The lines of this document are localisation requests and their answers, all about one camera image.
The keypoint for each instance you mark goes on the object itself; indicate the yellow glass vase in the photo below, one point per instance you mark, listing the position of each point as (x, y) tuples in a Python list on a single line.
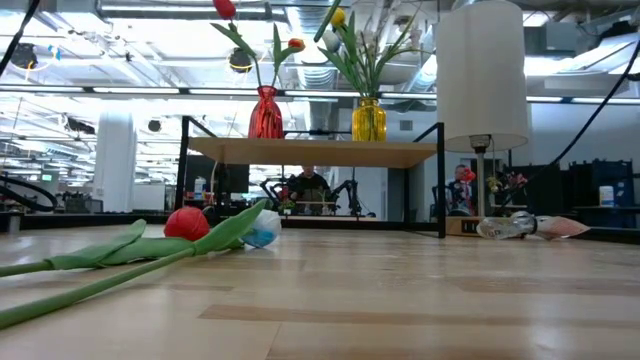
[(369, 122)]

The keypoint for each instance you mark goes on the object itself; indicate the red glass vase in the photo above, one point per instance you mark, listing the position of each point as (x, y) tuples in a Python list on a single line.
[(265, 117)]

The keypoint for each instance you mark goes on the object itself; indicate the orange yellow artificial tulip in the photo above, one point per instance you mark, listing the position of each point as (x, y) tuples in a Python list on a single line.
[(296, 44)]

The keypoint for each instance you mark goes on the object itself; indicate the white blue artificial tulip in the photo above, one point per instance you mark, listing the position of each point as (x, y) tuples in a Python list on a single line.
[(330, 41), (265, 227)]

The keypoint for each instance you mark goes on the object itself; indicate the red artificial tulip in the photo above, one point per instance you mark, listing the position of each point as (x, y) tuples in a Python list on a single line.
[(186, 223), (225, 7)]

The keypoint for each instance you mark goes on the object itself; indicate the wooden shelf with black legs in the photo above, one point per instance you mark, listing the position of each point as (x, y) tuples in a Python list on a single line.
[(310, 152)]

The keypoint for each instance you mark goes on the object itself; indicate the person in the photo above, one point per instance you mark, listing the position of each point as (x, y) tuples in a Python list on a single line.
[(309, 187), (460, 189)]

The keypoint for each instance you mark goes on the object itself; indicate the black monitor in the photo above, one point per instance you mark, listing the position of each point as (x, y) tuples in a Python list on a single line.
[(235, 177)]

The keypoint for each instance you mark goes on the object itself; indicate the white plastic bottle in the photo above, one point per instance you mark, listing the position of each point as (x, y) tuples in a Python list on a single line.
[(200, 187)]

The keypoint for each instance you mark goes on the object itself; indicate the black round ceiling spotlight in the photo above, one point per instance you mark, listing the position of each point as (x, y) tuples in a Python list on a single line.
[(22, 55), (240, 60)]

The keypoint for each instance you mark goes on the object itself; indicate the crumpled clear plastic wrapper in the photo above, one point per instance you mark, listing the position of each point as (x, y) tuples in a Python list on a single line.
[(505, 226)]

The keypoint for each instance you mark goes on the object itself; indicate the white shade table lamp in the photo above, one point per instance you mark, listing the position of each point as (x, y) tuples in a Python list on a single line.
[(480, 75)]

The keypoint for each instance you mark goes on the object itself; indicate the long ceiling light bar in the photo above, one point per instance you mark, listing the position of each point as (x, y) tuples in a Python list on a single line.
[(135, 90)]

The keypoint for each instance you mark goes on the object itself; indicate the white round column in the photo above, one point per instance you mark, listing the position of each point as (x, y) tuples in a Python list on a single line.
[(115, 155)]

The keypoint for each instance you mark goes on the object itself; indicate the dark blue storage bins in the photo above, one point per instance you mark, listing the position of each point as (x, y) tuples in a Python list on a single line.
[(595, 175)]

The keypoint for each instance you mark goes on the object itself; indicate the white wipes canister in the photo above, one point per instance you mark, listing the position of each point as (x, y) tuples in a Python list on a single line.
[(606, 196)]

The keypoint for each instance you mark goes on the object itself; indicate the silver ventilation duct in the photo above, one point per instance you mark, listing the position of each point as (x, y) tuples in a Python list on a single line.
[(315, 75)]

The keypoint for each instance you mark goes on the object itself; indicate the black aluminium table frame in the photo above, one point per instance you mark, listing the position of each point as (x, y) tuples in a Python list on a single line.
[(75, 221)]

